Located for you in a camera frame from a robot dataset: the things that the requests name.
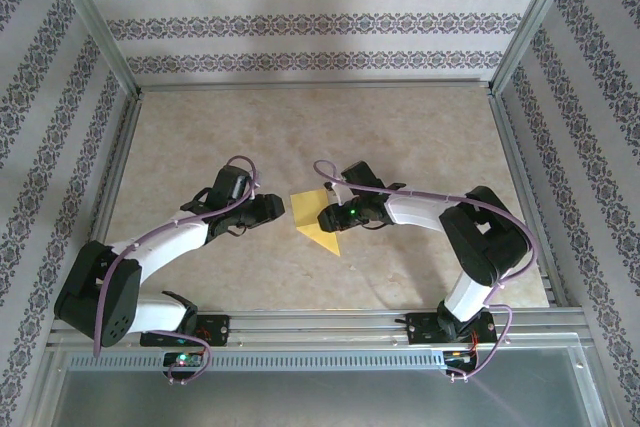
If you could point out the yellow square paper sheet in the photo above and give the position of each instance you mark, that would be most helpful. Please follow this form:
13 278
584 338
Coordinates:
306 209

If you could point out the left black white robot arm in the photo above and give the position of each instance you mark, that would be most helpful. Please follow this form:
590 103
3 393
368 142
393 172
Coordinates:
160 252

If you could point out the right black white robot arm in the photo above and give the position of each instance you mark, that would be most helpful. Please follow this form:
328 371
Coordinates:
480 242

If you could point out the shiny metal sheet panel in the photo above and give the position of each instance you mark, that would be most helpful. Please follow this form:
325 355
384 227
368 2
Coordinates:
320 399

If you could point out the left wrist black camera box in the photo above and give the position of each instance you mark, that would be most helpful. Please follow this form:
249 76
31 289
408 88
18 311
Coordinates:
231 184

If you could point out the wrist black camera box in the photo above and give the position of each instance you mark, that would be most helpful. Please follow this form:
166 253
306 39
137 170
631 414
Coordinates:
362 177
231 184

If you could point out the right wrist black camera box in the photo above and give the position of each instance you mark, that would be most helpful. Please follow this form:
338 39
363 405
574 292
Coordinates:
362 177

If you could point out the long aluminium mounting rail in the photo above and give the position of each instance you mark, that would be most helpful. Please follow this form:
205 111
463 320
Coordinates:
320 329

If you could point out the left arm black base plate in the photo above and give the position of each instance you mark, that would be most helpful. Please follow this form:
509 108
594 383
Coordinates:
220 329

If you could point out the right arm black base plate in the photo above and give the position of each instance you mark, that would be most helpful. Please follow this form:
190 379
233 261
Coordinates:
422 329

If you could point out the aluminium table edge rail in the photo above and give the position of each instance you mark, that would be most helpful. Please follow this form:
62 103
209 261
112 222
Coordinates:
315 85
525 197
107 197

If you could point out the aluminium frame post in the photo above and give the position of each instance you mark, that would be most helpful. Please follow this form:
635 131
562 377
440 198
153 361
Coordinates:
90 17
537 17

